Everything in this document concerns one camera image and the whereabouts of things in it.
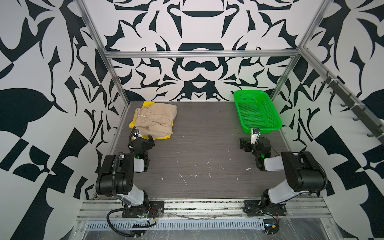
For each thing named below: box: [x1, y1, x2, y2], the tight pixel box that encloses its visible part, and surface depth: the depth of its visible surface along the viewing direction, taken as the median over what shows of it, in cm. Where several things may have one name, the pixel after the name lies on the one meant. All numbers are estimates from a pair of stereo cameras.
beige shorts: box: [135, 103, 178, 138], surface depth 104 cm
